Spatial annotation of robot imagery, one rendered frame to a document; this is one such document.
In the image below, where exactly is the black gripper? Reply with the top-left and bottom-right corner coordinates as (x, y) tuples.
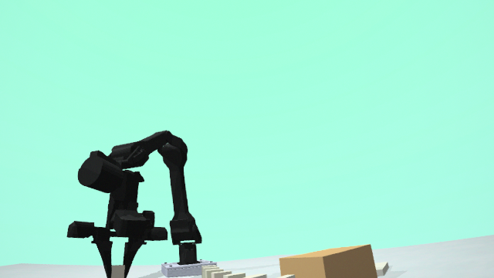
(66, 195), (168, 278)

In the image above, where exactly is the brown box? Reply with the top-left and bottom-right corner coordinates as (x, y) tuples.
(279, 244), (377, 278)

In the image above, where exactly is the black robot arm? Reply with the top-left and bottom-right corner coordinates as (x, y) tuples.
(78, 130), (202, 265)

